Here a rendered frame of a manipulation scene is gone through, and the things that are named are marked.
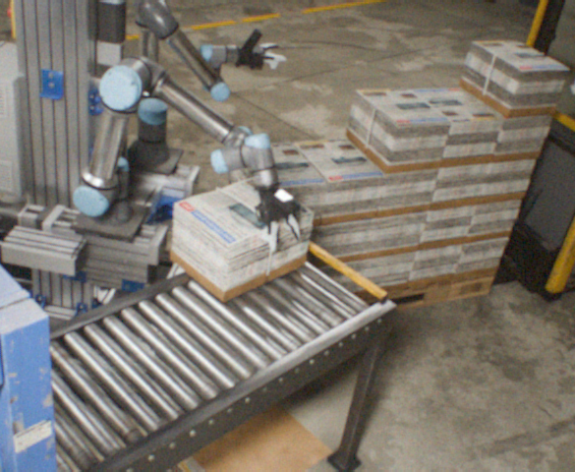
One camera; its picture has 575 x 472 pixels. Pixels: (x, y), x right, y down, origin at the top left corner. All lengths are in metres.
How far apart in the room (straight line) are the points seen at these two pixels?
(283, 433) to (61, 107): 1.53
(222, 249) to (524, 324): 2.16
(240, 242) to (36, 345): 1.18
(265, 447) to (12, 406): 1.90
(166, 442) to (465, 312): 2.33
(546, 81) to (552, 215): 1.00
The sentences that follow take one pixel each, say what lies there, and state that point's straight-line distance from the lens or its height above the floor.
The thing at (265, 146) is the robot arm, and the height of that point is 1.29.
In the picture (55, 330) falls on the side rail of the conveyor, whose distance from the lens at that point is 2.24.
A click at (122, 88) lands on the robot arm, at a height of 1.41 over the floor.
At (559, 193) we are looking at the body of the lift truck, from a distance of 4.22.
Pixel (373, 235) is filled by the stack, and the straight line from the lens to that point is 3.36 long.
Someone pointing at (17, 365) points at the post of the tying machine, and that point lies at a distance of 1.15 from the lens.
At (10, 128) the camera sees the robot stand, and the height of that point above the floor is 1.05.
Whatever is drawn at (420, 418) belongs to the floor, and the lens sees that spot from 3.27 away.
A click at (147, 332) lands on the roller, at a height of 0.80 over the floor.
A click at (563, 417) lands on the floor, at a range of 3.57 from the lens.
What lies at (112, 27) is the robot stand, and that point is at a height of 1.44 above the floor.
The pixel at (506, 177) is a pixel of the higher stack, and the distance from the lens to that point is 3.68.
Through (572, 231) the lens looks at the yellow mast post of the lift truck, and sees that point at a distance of 3.98.
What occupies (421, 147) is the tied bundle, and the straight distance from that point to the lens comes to 3.24.
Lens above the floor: 2.27
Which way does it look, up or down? 33 degrees down
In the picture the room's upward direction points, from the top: 9 degrees clockwise
